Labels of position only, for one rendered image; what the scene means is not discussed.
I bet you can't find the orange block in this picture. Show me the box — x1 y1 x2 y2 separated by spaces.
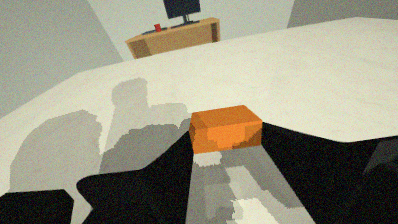
189 105 262 154

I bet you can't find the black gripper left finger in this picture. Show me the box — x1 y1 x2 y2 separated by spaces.
76 130 194 224

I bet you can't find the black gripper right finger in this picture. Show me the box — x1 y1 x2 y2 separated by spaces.
261 122 398 224

